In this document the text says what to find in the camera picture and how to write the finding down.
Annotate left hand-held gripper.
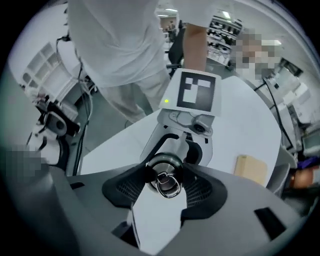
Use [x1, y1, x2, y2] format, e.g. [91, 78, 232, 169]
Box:
[139, 68, 222, 168]

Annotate white table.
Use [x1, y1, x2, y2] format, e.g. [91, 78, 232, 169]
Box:
[80, 74, 284, 191]

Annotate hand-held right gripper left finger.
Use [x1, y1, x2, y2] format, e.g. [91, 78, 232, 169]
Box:
[48, 161, 151, 256]

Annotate small wooden block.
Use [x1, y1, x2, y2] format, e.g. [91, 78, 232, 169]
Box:
[233, 154, 269, 188]

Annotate small metal cup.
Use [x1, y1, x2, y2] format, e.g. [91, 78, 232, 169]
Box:
[145, 151, 185, 176]

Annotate black cable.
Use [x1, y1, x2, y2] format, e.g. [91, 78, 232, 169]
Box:
[71, 37, 94, 176]
[261, 76, 301, 151]

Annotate shiny metal round lid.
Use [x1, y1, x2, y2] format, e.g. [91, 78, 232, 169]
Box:
[149, 159, 183, 199]

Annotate white cubby shelf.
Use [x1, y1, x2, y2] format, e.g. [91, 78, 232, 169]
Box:
[20, 41, 79, 101]

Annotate person's white shirt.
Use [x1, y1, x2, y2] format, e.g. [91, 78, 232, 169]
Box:
[66, 0, 219, 89]

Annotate person's white trousers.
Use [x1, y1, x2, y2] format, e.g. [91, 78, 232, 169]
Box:
[98, 81, 155, 125]

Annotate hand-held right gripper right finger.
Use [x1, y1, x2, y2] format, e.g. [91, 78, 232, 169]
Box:
[159, 162, 309, 256]

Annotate person's left forearm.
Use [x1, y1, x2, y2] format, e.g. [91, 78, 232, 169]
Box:
[182, 21, 209, 74]

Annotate white equipment shelf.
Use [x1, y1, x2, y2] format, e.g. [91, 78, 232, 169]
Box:
[206, 13, 245, 64]

